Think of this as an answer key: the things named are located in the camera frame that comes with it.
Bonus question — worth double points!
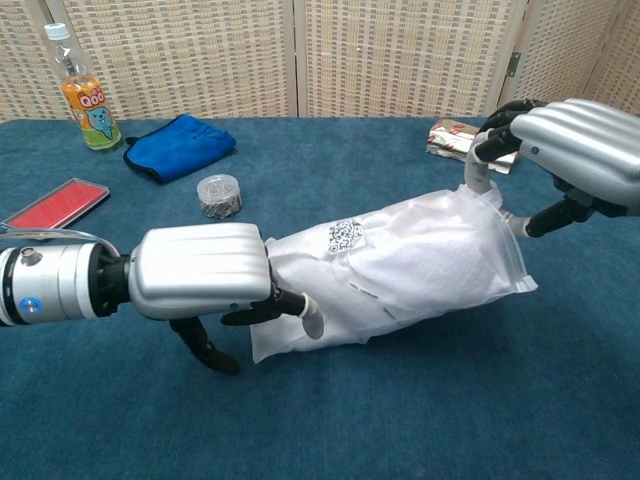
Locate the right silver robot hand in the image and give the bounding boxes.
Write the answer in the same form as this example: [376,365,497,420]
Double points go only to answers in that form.
[464,98,640,241]

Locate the blue folded cloth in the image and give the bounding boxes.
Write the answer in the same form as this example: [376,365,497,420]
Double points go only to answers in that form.
[123,113,237,185]

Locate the small clear jar metal bits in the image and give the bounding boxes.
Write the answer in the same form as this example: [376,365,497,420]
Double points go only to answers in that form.
[195,174,244,220]

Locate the red card in clear case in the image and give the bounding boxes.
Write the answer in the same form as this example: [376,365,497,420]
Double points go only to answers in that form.
[0,177,111,232]

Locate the white translucent plastic bag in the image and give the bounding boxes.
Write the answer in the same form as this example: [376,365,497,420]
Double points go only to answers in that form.
[249,182,539,366]

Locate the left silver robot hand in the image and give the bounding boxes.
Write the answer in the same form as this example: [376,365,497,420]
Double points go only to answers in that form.
[127,222,326,376]

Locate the white cloth garment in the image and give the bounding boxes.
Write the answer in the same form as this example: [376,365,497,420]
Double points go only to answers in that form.
[259,189,521,346]

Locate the woven wicker folding screen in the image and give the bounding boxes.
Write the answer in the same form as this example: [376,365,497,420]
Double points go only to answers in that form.
[0,0,640,121]

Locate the silver red-print snack packet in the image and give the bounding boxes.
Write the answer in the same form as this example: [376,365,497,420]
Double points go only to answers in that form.
[425,117,519,176]

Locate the orange drink plastic bottle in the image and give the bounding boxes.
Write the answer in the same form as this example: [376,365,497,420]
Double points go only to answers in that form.
[43,22,124,152]

